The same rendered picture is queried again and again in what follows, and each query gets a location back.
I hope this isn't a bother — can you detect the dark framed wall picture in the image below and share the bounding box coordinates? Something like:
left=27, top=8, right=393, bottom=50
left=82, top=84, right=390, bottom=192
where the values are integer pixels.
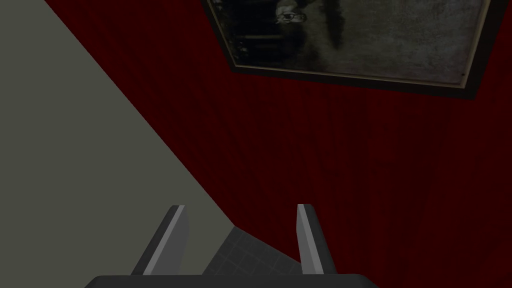
left=199, top=0, right=510, bottom=101

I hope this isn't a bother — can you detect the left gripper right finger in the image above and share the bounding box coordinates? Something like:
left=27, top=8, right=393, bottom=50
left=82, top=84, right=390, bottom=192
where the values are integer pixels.
left=295, top=203, right=338, bottom=276

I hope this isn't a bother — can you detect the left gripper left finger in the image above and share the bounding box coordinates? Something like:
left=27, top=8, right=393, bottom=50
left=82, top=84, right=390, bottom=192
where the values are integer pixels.
left=130, top=204, right=190, bottom=277

